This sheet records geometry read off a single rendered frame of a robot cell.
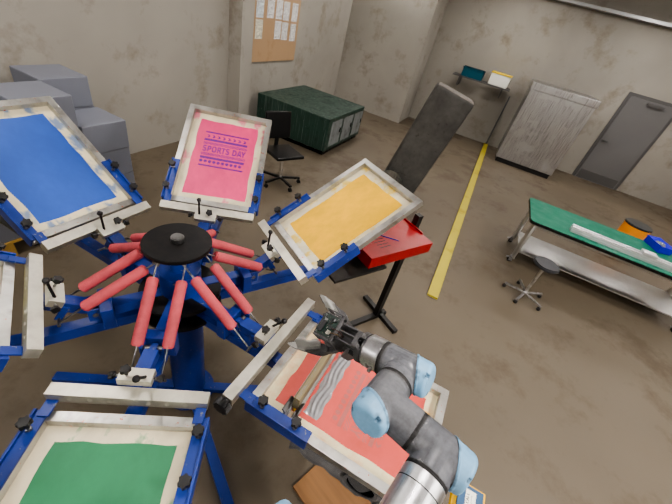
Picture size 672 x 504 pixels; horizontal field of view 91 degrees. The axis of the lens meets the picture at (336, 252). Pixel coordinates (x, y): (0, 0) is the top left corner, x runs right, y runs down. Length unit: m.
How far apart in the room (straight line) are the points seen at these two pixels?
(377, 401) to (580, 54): 10.66
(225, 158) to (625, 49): 9.95
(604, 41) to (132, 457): 11.07
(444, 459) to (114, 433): 1.25
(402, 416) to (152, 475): 1.07
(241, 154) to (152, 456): 1.87
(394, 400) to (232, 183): 2.03
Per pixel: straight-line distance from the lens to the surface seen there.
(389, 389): 0.67
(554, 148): 9.82
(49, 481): 1.61
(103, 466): 1.58
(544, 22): 10.93
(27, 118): 2.66
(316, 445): 1.52
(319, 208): 2.22
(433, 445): 0.66
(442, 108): 4.65
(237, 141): 2.65
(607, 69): 11.10
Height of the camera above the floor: 2.38
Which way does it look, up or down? 37 degrees down
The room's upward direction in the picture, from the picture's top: 16 degrees clockwise
